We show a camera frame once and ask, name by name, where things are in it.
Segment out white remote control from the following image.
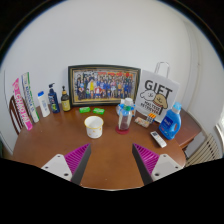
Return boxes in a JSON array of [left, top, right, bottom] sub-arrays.
[[149, 130, 168, 149]]

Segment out dark blue pump bottle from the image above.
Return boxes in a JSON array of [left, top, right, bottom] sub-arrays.
[[47, 82, 61, 114]]

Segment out floral fabric pouch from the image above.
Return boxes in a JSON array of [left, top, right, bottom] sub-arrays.
[[134, 116, 151, 129]]

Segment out blue tissue pack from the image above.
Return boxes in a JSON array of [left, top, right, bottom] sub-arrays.
[[115, 101, 137, 118]]

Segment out white bottle with blue cap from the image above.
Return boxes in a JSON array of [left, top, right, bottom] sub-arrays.
[[37, 90, 51, 118]]

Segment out white printed paper gift bag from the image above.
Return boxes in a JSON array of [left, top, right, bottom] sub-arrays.
[[134, 61, 181, 124]]

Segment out small green box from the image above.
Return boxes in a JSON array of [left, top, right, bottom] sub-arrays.
[[92, 107, 106, 116], [78, 106, 92, 114]]

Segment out flat round red coaster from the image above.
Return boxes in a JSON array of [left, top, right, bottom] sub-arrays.
[[115, 125, 131, 136]]

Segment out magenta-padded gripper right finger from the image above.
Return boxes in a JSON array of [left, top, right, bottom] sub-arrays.
[[131, 143, 184, 186]]

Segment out dark pump bottle yellow label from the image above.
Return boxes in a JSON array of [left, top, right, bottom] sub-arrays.
[[60, 85, 72, 113]]

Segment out framed group picture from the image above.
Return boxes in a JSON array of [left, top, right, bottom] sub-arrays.
[[67, 64, 142, 108]]

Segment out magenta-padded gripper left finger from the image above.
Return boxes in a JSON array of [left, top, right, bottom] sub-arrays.
[[40, 143, 92, 186]]

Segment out brown wooden chair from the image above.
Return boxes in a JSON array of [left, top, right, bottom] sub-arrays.
[[8, 94, 25, 136]]

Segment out colourful puzzle cube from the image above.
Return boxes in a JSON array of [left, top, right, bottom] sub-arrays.
[[146, 112, 157, 124]]

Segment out clear bottle with green label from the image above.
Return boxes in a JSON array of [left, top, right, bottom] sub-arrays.
[[117, 97, 135, 132]]

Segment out white wall radiator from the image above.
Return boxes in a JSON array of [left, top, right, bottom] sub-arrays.
[[184, 133, 223, 168]]

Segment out blue detergent bottle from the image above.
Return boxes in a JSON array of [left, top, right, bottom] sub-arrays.
[[158, 101, 183, 141]]

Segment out white cup with yellow rim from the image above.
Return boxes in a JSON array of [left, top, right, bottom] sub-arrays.
[[83, 115, 105, 139]]

